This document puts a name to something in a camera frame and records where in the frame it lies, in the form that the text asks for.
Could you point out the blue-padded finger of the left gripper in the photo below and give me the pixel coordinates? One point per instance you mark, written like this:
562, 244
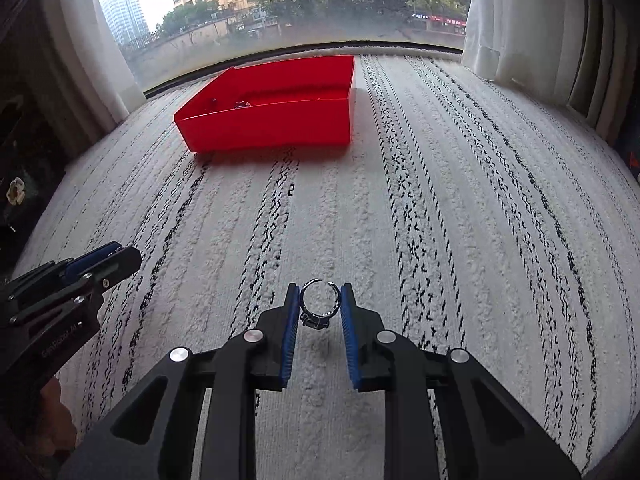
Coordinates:
80, 265

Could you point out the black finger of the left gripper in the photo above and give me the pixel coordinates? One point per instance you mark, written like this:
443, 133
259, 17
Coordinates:
114, 269

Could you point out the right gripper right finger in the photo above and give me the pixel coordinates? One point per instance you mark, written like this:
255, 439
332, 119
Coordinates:
446, 416

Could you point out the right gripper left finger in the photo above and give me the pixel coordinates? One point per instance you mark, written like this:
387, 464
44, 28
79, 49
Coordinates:
194, 413

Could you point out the person's left hand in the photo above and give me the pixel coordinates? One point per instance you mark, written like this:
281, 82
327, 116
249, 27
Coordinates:
55, 430

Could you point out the left white curtain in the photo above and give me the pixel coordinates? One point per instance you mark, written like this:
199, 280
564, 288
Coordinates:
61, 55

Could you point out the white curtain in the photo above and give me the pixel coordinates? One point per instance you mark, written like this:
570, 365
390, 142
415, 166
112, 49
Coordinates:
61, 55
583, 54

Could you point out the white patterned bedspread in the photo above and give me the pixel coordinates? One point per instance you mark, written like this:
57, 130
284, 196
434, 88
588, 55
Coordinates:
465, 214

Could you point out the red plastic tray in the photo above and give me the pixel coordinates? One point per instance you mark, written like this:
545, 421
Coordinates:
279, 104

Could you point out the right white curtain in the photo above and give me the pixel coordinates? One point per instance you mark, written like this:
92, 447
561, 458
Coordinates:
583, 54

